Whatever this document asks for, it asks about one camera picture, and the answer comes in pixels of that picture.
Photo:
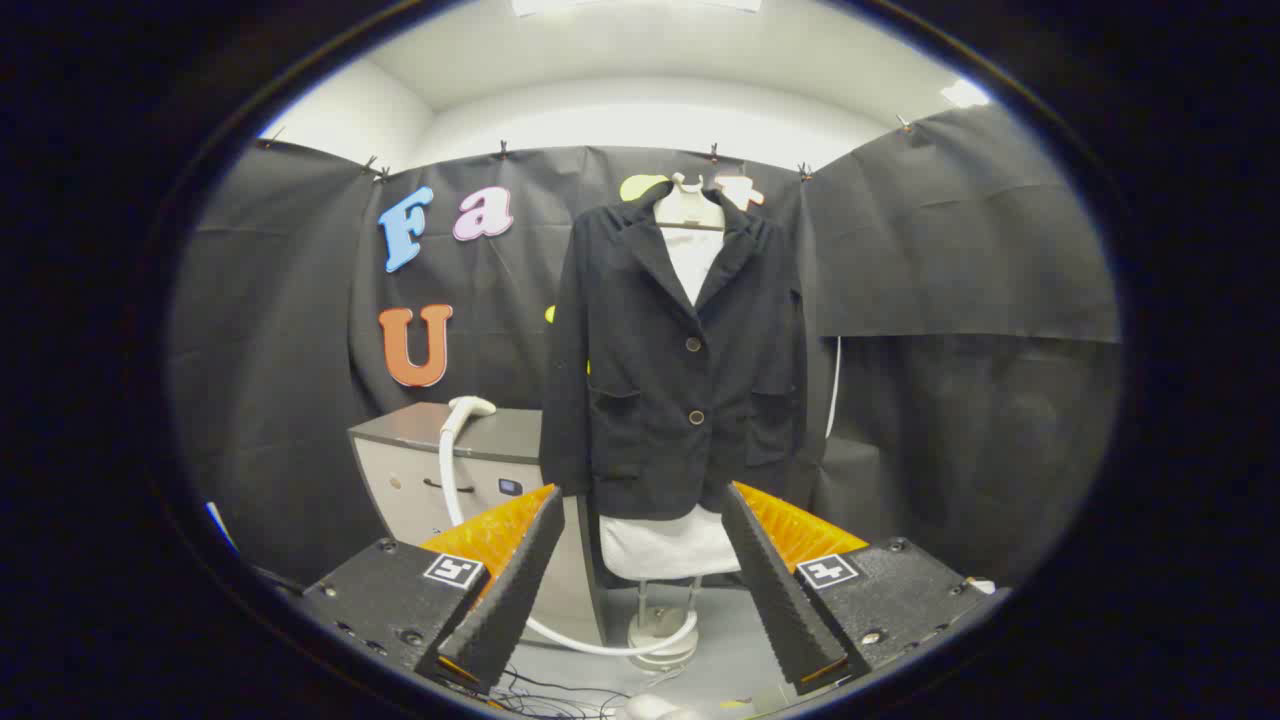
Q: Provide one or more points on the metal mannequin stand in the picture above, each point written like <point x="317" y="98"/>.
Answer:
<point x="655" y="628"/>

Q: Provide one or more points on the grey cabinet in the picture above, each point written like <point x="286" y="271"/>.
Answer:
<point x="410" y="500"/>

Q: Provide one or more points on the black backdrop cloth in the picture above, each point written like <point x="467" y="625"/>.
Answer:
<point x="950" y="250"/>

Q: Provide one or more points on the black blazer jacket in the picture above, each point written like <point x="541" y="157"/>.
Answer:
<point x="650" y="400"/>

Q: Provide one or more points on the white shirt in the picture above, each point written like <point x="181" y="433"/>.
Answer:
<point x="665" y="545"/>

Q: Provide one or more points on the white garment steamer head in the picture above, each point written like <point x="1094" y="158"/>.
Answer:
<point x="470" y="406"/>

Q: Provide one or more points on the cream clothes hanger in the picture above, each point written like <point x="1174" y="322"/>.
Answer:
<point x="688" y="210"/>

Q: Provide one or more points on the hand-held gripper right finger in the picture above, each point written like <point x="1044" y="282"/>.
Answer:
<point x="785" y="610"/>

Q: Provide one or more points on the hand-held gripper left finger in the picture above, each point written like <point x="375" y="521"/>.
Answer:
<point x="510" y="600"/>

